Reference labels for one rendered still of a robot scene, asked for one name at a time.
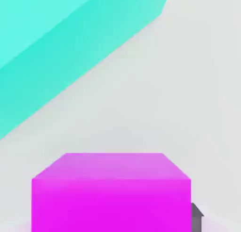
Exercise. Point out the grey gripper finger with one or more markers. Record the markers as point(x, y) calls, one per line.
point(195, 219)

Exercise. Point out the small magenta cube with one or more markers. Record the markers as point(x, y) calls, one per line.
point(111, 203)

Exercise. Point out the large turquoise box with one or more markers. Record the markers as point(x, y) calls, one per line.
point(56, 37)

